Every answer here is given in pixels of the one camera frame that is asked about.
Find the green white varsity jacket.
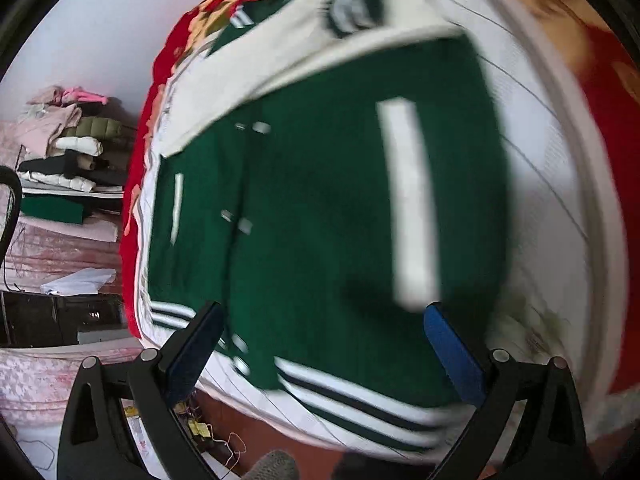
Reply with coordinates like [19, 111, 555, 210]
[139, 0, 509, 460]

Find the pile of folded clothes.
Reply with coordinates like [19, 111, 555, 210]
[9, 84, 134, 242]

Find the pink patterned cloth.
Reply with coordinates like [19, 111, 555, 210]
[0, 119, 147, 428]

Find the white paper sheet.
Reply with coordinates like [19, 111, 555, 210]
[40, 268, 116, 297]

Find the white diamond pattern mat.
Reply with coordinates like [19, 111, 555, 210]
[134, 0, 629, 461]

